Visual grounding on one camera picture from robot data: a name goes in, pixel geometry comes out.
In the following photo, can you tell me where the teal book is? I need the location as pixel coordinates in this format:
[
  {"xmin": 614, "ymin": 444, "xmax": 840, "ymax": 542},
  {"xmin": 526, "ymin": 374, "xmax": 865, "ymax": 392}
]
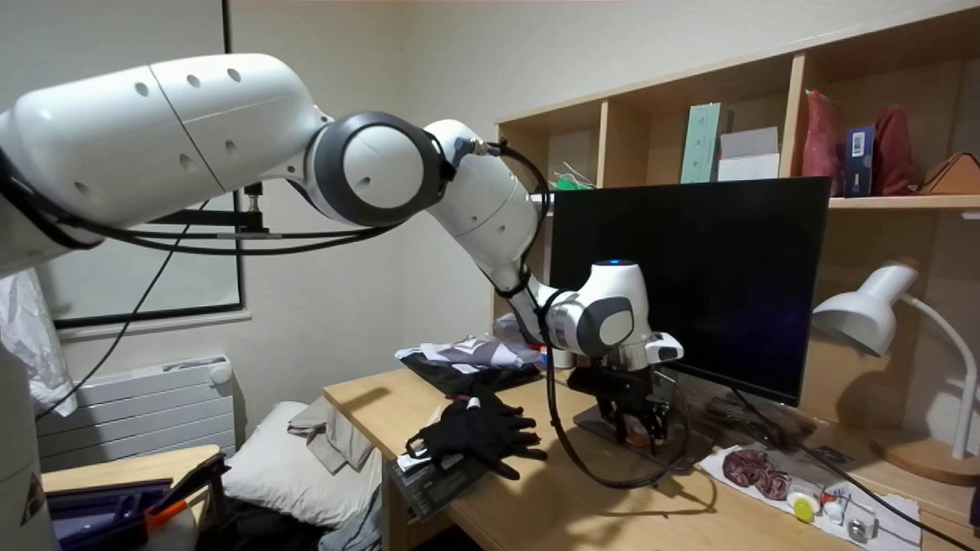
[{"xmin": 679, "ymin": 101, "xmax": 725, "ymax": 188}]

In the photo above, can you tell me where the white box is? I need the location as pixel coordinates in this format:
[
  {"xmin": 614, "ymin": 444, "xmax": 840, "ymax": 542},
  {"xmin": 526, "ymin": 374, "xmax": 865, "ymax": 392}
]
[{"xmin": 714, "ymin": 121, "xmax": 783, "ymax": 182}]

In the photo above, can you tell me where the small wooden table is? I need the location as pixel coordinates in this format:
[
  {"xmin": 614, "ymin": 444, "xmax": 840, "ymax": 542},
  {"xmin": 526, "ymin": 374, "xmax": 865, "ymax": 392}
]
[{"xmin": 40, "ymin": 442, "xmax": 226, "ymax": 551}]

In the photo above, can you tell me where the white desk lamp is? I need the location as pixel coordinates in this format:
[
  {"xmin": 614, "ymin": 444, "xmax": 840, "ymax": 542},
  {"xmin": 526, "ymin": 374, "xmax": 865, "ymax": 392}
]
[{"xmin": 807, "ymin": 259, "xmax": 980, "ymax": 488}]

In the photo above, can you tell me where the purple tool case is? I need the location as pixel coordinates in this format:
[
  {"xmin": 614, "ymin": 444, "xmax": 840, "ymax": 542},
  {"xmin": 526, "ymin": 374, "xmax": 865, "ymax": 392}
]
[{"xmin": 43, "ymin": 478, "xmax": 177, "ymax": 551}]

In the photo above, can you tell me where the maroon soft item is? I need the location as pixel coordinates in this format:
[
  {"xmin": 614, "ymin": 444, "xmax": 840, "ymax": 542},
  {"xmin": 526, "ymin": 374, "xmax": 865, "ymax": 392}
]
[{"xmin": 719, "ymin": 448, "xmax": 792, "ymax": 502}]

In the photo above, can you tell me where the yellow round item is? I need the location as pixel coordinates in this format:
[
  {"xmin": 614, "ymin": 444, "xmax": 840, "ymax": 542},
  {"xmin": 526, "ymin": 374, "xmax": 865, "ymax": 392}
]
[{"xmin": 788, "ymin": 491, "xmax": 821, "ymax": 527}]

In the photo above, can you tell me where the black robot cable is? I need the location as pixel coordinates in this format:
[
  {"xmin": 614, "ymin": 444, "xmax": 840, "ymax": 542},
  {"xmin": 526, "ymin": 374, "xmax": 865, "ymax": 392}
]
[{"xmin": 446, "ymin": 133, "xmax": 716, "ymax": 492}]

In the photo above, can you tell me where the grey striped cloth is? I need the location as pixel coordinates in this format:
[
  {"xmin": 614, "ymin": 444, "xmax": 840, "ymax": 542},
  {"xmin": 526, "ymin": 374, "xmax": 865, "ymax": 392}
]
[{"xmin": 394, "ymin": 332, "xmax": 547, "ymax": 399}]

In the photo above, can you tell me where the orange handled tool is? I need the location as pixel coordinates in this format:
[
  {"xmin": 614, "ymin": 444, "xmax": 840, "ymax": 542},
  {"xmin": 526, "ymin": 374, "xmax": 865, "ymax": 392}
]
[{"xmin": 140, "ymin": 454, "xmax": 228, "ymax": 531}]

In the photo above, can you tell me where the black camera stand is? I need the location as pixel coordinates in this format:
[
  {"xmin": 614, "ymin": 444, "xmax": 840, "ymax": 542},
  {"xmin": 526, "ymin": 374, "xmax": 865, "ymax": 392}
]
[{"xmin": 131, "ymin": 180, "xmax": 308, "ymax": 257}]

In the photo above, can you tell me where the black monitor cable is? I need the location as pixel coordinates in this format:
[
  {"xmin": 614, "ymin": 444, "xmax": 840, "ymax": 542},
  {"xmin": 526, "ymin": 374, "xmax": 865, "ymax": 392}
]
[{"xmin": 725, "ymin": 382, "xmax": 975, "ymax": 551}]

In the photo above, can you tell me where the white pillow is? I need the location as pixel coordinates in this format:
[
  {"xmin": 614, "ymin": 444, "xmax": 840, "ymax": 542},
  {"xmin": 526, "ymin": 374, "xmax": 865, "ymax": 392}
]
[{"xmin": 219, "ymin": 399, "xmax": 386, "ymax": 530}]

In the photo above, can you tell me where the black flat box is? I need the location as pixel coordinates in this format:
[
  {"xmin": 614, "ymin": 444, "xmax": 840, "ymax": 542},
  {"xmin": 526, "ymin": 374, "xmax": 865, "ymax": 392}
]
[{"xmin": 390, "ymin": 454, "xmax": 492, "ymax": 524}]

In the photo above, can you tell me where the white radiator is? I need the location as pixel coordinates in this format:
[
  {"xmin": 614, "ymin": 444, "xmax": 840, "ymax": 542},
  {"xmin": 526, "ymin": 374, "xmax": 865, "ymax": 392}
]
[{"xmin": 33, "ymin": 351, "xmax": 238, "ymax": 472}]

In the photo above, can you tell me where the white board on wall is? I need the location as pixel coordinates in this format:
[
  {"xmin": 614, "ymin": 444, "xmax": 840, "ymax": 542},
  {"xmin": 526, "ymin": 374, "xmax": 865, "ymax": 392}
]
[{"xmin": 40, "ymin": 0, "xmax": 248, "ymax": 329}]

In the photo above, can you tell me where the blue box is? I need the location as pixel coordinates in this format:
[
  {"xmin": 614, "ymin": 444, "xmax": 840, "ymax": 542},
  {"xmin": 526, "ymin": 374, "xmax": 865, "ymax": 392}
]
[{"xmin": 840, "ymin": 121, "xmax": 877, "ymax": 195}]

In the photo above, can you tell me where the dark red bag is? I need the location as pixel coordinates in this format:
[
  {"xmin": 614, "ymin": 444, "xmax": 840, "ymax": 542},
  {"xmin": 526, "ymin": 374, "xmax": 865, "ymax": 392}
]
[{"xmin": 872, "ymin": 101, "xmax": 921, "ymax": 195}]

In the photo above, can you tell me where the tan leather bag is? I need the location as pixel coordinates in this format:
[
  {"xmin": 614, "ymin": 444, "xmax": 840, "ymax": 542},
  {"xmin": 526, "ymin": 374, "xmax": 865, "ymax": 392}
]
[{"xmin": 917, "ymin": 150, "xmax": 980, "ymax": 195}]

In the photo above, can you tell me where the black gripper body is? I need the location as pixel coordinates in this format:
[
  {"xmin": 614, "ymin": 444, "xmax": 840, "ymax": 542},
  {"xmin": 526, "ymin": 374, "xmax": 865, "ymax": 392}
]
[{"xmin": 567, "ymin": 364, "xmax": 681, "ymax": 423}]

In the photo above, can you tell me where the black computer monitor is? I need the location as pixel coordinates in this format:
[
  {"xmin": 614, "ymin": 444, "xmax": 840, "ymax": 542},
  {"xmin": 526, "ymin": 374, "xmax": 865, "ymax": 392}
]
[{"xmin": 547, "ymin": 176, "xmax": 837, "ymax": 408}]

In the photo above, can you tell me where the grey folded cloth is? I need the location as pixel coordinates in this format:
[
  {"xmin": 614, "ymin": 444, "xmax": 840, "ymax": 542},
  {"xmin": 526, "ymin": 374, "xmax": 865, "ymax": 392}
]
[{"xmin": 285, "ymin": 396, "xmax": 376, "ymax": 478}]

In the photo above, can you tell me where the wooden bookshelf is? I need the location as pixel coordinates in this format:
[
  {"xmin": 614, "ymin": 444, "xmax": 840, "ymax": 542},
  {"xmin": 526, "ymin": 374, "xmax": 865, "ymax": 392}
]
[{"xmin": 497, "ymin": 8, "xmax": 980, "ymax": 492}]

